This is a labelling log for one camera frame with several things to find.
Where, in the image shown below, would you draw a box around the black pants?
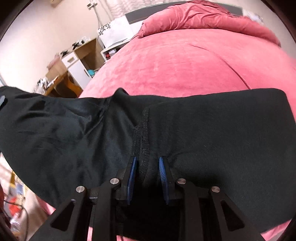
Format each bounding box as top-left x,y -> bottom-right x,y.
1,86 -> 295,240

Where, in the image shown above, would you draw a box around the wooden desk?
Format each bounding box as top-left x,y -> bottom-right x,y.
44,72 -> 83,98

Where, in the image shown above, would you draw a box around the pink bed cover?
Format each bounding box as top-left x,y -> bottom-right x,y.
36,27 -> 296,241

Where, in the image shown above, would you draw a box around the wooden white cabinet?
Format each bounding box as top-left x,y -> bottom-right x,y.
46,38 -> 106,90

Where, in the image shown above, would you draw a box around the white bedside table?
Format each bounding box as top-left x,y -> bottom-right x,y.
97,16 -> 143,61

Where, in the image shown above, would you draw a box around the red quilt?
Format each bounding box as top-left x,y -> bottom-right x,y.
136,1 -> 281,47

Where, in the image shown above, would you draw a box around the dark bed headboard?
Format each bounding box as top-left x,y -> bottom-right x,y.
125,1 -> 243,25

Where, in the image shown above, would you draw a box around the white floral curtain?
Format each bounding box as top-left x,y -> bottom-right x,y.
104,0 -> 179,19

